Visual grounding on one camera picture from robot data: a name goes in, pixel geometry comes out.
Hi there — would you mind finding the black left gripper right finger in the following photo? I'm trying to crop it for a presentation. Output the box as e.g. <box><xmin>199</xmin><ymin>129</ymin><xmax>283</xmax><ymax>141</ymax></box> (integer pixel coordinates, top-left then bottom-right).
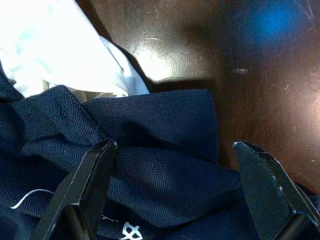
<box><xmin>232</xmin><ymin>141</ymin><xmax>320</xmax><ymax>240</ymax></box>

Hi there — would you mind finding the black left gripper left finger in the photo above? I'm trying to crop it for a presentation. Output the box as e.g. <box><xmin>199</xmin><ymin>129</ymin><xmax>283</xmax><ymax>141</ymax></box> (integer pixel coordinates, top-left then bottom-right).
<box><xmin>29</xmin><ymin>139</ymin><xmax>118</xmax><ymax>240</ymax></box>

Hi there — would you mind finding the navy printed shirt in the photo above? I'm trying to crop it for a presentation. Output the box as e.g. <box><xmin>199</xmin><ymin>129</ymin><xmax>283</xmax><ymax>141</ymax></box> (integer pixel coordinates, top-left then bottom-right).
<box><xmin>0</xmin><ymin>66</ymin><xmax>252</xmax><ymax>240</ymax></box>

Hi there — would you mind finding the dark wooden table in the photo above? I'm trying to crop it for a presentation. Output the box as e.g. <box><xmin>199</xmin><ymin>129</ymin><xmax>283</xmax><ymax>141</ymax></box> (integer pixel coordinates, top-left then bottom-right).
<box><xmin>74</xmin><ymin>0</ymin><xmax>320</xmax><ymax>198</ymax></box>

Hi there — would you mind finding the white cloth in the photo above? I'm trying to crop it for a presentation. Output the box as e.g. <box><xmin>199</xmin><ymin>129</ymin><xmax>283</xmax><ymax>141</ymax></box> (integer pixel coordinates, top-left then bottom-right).
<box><xmin>0</xmin><ymin>0</ymin><xmax>152</xmax><ymax>99</ymax></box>

